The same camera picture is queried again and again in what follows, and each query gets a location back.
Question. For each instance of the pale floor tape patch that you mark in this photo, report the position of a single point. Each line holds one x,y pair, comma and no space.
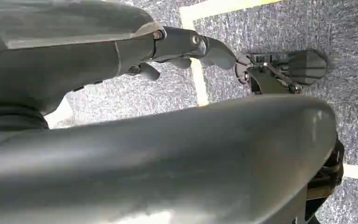
60,116

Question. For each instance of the black robot leg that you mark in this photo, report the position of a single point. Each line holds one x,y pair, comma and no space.
327,179

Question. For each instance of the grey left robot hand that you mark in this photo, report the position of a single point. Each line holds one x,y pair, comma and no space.
179,160

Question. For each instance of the ribbed grey left arm sleeve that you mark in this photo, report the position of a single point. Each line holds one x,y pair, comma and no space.
9,119

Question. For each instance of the yellow floor tape corner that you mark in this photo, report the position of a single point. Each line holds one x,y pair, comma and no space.
199,83

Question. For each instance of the black robot foot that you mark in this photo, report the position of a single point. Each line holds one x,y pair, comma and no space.
305,66

